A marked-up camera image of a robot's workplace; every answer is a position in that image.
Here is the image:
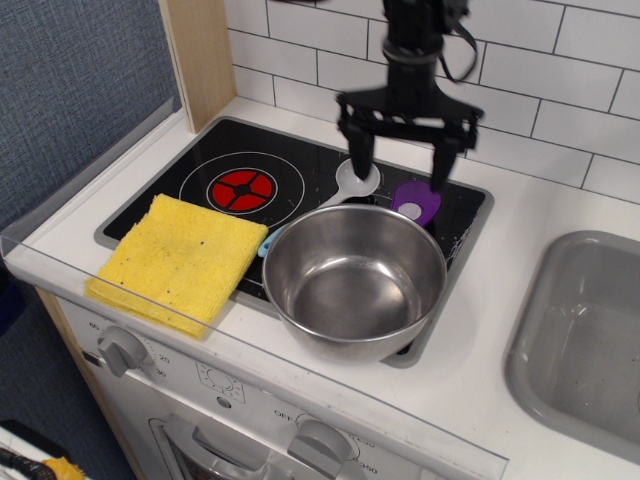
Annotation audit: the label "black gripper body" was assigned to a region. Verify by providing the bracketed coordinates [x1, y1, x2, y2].
[337, 57, 484, 148]

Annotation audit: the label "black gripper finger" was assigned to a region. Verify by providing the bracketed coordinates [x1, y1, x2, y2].
[431, 139, 458, 193]
[346, 128, 375, 180]

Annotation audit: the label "purple toy eggplant slice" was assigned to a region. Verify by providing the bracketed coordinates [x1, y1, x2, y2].
[391, 180, 441, 227]

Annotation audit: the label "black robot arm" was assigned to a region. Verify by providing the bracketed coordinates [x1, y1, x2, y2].
[336, 1, 484, 192]

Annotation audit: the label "grey measuring spoon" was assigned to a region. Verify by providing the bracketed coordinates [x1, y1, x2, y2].
[318, 159, 381, 209]

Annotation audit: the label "black toy stovetop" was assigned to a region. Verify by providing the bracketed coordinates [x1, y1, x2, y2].
[94, 117, 494, 368]

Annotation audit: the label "stainless steel pot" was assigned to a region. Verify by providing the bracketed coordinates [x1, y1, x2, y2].
[262, 204, 447, 363]

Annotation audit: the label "yellow folded cloth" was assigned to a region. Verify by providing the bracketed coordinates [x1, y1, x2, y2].
[85, 194, 268, 340]

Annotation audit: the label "grey toy sink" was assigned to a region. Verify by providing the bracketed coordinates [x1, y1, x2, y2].
[506, 231, 639, 463]

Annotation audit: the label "right grey oven knob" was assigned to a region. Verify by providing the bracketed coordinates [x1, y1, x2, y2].
[287, 420, 352, 479]

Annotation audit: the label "grey oven knob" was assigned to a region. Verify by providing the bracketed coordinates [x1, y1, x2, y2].
[287, 420, 352, 479]
[97, 326, 147, 377]

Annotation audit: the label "left grey oven knob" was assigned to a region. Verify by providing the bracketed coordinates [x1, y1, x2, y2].
[97, 326, 147, 377]

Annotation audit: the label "white toy oven front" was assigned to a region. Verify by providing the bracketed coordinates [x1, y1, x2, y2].
[59, 300, 467, 479]

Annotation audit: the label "yellow object bottom left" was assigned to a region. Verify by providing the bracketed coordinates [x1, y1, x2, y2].
[42, 457, 87, 480]

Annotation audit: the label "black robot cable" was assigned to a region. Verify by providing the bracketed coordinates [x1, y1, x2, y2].
[439, 14, 480, 84]

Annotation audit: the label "light blue plastic handle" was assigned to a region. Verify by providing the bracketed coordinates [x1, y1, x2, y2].
[257, 225, 285, 258]

